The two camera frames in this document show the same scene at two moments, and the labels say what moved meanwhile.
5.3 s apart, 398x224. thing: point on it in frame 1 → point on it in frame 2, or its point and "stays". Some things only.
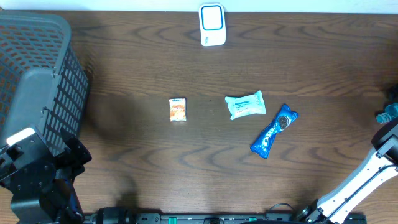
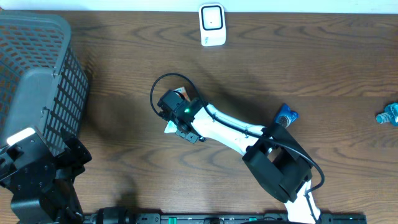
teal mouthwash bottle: x=390 y=114 stays
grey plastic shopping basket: x=43 y=83 stays
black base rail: x=224 y=218 stays
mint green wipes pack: x=246 y=105 → x=170 y=127
